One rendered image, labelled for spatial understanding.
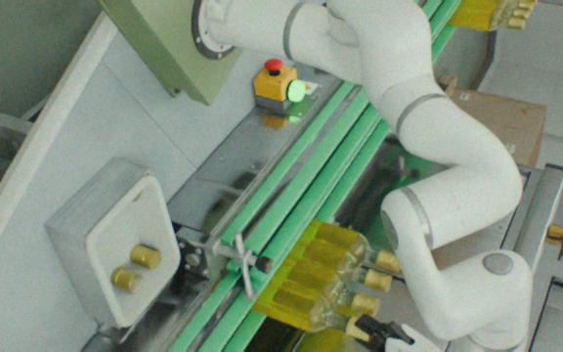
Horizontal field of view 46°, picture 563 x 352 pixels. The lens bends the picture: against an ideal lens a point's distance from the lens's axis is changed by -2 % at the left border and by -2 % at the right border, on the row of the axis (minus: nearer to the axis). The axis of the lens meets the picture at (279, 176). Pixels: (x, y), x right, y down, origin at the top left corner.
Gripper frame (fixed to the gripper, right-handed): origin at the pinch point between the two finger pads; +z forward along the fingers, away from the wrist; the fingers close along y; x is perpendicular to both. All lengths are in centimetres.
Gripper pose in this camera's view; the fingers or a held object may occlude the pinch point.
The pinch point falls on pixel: (368, 331)
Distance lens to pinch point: 125.2
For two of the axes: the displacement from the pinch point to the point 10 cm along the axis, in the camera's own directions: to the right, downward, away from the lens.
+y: -0.9, -7.6, -6.4
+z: -7.2, -4.0, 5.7
